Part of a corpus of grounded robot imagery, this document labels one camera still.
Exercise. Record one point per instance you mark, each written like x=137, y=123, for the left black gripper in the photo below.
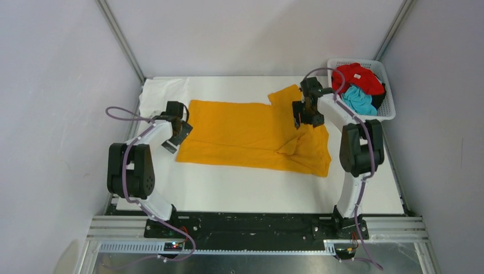
x=185, y=131

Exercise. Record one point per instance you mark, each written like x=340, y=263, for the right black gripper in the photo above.
x=298, y=107

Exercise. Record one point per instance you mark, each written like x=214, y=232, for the yellow t shirt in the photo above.
x=255, y=135

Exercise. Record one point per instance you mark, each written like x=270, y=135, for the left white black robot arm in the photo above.
x=131, y=171

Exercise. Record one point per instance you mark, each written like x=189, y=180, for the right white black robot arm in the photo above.
x=361, y=152

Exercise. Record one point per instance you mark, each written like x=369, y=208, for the red t shirt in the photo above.
x=356, y=75

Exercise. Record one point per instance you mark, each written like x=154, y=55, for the light blue t shirt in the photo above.
x=358, y=101

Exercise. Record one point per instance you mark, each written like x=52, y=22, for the folded white t shirt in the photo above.
x=157, y=92

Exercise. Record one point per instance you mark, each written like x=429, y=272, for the black garment in basket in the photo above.
x=377, y=100

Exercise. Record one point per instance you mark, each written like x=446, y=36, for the white plastic laundry basket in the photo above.
x=387, y=109

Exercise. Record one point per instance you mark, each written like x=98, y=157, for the left small circuit board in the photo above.
x=173, y=247

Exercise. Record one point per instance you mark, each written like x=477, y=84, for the small circuit board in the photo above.
x=343, y=254
x=173, y=247

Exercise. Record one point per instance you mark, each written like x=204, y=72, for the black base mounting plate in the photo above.
x=223, y=231

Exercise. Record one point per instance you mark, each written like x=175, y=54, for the right small circuit board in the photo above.
x=343, y=254

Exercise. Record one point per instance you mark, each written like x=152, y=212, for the aluminium frame rails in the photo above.
x=214, y=188

